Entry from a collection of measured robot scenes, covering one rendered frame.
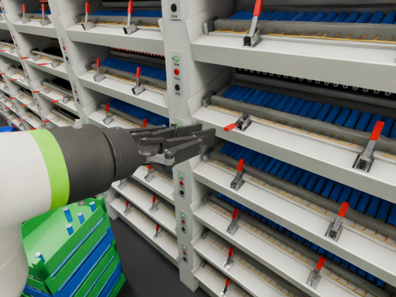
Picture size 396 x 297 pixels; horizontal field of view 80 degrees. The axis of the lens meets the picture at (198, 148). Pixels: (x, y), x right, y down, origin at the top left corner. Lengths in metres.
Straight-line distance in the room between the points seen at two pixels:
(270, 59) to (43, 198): 0.45
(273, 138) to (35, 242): 0.87
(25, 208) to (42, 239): 0.78
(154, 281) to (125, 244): 0.30
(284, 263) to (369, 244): 0.25
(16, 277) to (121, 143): 0.19
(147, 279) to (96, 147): 1.16
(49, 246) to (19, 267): 0.66
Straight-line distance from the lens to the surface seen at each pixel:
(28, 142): 0.28
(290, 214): 0.68
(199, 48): 0.63
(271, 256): 0.82
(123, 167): 0.32
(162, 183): 1.03
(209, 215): 0.90
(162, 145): 0.37
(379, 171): 0.56
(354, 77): 0.49
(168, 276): 1.40
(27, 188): 0.27
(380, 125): 0.53
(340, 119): 0.62
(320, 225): 0.67
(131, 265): 1.46
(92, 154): 0.29
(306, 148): 0.56
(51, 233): 1.06
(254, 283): 0.99
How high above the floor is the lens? 1.19
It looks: 30 degrees down
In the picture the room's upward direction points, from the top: straight up
